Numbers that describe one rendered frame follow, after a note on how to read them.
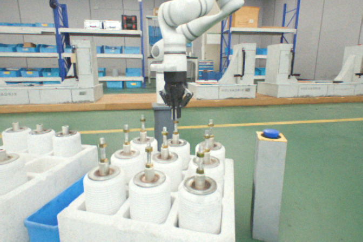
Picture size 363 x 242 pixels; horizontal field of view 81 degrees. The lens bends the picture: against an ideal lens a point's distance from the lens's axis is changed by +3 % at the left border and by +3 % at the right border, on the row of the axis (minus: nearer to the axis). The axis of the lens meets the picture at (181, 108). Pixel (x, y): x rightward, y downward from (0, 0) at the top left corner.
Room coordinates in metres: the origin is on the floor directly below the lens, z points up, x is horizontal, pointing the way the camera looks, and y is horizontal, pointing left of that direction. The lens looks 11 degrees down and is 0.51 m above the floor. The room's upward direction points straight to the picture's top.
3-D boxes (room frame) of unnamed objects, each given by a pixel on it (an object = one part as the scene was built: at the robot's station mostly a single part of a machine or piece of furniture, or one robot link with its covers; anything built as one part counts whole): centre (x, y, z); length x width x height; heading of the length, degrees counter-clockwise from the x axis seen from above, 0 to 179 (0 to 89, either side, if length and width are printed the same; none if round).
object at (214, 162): (0.54, -0.07, 0.25); 0.08 x 0.08 x 0.01
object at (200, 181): (0.42, -0.04, 0.26); 0.02 x 0.02 x 0.03
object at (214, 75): (5.35, -0.77, 0.18); 0.50 x 0.41 x 0.37; 14
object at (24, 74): (5.01, 3.41, 0.36); 0.50 x 0.38 x 0.21; 10
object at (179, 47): (0.68, 0.03, 0.62); 0.09 x 0.07 x 0.15; 47
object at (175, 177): (0.56, 0.05, 0.16); 0.10 x 0.10 x 0.18
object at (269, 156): (0.57, -0.25, 0.16); 0.07 x 0.07 x 0.31; 77
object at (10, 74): (4.92, 3.84, 0.36); 0.50 x 0.38 x 0.21; 10
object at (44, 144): (0.81, 0.56, 0.16); 0.10 x 0.10 x 0.18
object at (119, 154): (0.59, 0.16, 0.25); 0.08 x 0.08 x 0.01
